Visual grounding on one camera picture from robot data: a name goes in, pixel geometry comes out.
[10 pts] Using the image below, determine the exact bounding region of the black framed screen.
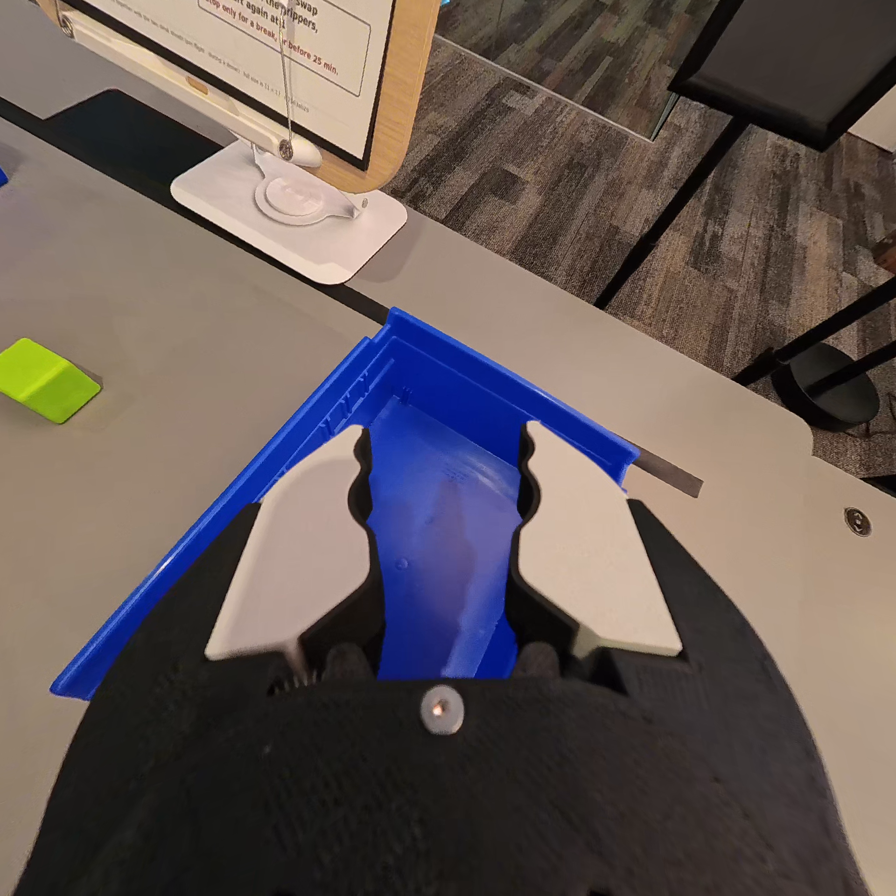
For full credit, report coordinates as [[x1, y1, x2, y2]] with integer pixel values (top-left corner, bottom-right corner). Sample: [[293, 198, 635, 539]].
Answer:
[[668, 0, 896, 152]]

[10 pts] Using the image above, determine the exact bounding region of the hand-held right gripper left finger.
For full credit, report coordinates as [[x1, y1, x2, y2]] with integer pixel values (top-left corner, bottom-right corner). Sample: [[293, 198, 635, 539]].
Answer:
[[204, 423, 385, 683]]

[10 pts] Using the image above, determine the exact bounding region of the black easel frame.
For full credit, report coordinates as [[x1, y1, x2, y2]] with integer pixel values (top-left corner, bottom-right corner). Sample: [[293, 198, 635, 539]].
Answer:
[[594, 115, 896, 431]]

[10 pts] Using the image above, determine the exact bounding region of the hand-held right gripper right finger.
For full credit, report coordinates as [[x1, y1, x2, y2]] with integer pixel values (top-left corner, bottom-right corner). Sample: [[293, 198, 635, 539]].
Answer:
[[505, 420, 684, 683]]

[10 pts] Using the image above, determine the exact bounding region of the white document stand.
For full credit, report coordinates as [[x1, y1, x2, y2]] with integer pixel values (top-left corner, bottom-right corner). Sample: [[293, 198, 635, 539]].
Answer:
[[59, 7, 409, 286]]

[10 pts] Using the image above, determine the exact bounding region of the printed instruction board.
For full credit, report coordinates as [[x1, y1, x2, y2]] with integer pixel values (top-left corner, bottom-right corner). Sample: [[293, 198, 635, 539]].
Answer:
[[77, 0, 400, 173]]

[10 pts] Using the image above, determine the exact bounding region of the green cube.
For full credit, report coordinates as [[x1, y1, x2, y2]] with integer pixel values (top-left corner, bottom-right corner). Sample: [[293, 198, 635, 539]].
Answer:
[[0, 338, 103, 424]]

